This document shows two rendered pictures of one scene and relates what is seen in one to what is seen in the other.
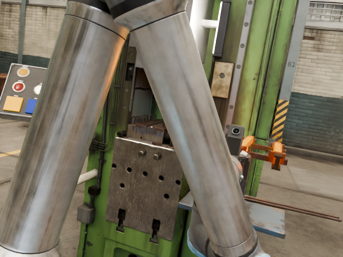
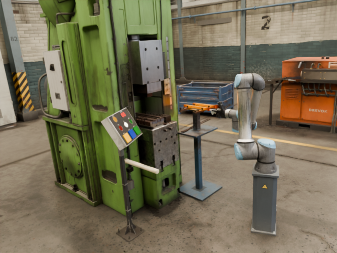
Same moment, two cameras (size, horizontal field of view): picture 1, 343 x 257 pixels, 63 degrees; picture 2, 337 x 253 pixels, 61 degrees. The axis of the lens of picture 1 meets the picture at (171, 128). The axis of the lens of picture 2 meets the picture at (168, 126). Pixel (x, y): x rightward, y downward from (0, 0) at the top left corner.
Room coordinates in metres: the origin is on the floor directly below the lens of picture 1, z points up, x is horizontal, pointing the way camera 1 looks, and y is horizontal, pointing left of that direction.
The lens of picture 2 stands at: (0.08, 2.63, 1.74)
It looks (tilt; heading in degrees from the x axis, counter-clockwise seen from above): 16 degrees down; 296
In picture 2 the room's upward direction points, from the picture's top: 4 degrees counter-clockwise
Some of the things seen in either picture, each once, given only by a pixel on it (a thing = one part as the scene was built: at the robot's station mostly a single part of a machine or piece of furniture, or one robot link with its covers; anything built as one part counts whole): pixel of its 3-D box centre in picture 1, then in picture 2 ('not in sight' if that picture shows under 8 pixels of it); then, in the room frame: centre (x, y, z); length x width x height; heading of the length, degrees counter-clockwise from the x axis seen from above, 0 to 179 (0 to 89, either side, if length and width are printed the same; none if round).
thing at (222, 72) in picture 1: (221, 79); (166, 86); (1.43, -0.21, 1.27); 0.09 x 0.02 x 0.17; 72
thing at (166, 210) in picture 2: not in sight; (166, 205); (1.35, 0.15, 0.01); 0.58 x 0.39 x 0.01; 72
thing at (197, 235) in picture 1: (210, 228); (237, 125); (0.63, -0.13, 0.89); 0.12 x 0.09 x 0.12; 23
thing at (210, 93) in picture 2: not in sight; (205, 98); (2.20, -4.00, 0.36); 1.20 x 0.80 x 0.72; 170
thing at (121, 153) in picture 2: not in sight; (124, 181); (1.49, 0.68, 0.54); 0.04 x 0.04 x 1.08; 72
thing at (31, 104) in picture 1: (35, 107); (131, 134); (1.36, 0.67, 1.01); 0.07 x 0.05 x 0.07; 97
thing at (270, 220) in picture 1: (234, 205); (196, 130); (1.13, -0.31, 0.75); 0.40 x 0.30 x 0.02; 70
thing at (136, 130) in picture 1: (160, 128); (143, 119); (1.60, 0.07, 0.96); 0.42 x 0.20 x 0.09; 162
